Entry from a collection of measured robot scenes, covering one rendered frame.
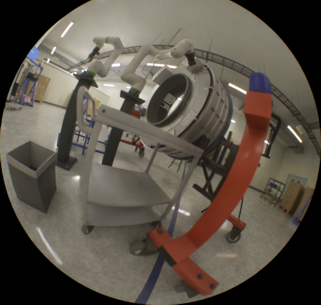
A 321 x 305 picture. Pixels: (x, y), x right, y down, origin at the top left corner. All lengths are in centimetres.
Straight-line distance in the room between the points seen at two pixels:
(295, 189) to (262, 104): 611
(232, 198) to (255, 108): 34
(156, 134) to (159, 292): 81
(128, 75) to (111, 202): 103
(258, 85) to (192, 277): 79
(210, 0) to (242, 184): 363
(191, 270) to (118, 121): 63
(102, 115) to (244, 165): 52
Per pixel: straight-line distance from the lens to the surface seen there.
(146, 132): 35
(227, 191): 45
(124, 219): 68
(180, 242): 56
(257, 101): 44
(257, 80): 52
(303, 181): 912
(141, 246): 59
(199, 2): 364
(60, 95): 821
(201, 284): 54
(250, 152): 45
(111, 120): 31
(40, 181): 67
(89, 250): 70
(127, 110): 103
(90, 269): 67
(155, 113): 170
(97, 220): 64
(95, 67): 120
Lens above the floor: 67
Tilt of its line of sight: 5 degrees down
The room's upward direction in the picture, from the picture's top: 23 degrees clockwise
